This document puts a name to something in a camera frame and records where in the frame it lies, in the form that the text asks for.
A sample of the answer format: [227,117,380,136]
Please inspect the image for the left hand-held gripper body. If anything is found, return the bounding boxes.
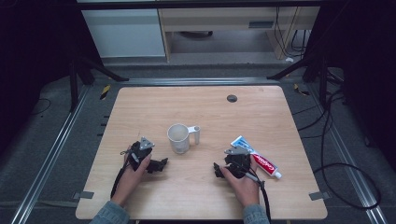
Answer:
[120,135,156,172]

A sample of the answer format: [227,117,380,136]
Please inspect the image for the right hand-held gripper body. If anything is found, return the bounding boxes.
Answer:
[223,146,253,180]

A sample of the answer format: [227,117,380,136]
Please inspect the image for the person's left hand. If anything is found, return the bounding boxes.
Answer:
[110,152,153,208]

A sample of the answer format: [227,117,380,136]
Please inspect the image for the person's right hand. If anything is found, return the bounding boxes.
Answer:
[219,163,262,209]

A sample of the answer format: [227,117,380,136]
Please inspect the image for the red and blue toothpaste tube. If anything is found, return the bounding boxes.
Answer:
[230,135,283,180]

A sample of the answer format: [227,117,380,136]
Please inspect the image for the grey tape piece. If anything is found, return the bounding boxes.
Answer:
[308,190,331,202]
[72,190,95,201]

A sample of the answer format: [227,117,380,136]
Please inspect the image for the yellow and black tape strip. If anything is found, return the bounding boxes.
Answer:
[292,83,311,97]
[99,84,112,101]

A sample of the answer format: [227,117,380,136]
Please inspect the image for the black metal stand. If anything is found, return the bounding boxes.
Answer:
[68,46,131,113]
[266,52,332,108]

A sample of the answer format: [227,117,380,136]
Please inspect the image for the white cabinet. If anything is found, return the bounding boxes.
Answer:
[80,7,166,59]

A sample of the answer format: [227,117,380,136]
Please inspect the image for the white cup with handle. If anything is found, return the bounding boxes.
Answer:
[166,122,202,155]

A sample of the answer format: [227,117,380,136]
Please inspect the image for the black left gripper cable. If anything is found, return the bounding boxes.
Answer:
[109,160,131,200]

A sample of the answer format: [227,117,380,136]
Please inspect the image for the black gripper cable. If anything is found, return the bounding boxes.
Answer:
[109,160,131,200]
[244,171,273,224]

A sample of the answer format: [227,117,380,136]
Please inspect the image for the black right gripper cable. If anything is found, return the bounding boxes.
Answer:
[244,171,273,224]

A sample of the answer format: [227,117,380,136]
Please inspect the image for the aluminium floor rail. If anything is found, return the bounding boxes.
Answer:
[305,83,389,224]
[119,77,280,87]
[9,85,92,224]

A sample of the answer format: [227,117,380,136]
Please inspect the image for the black looped floor cable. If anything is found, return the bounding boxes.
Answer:
[292,89,383,211]

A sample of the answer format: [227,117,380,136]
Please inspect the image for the thin black floor cable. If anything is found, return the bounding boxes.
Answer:
[30,97,52,117]

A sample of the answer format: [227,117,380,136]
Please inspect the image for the black hanging cables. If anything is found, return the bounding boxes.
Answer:
[273,7,310,60]

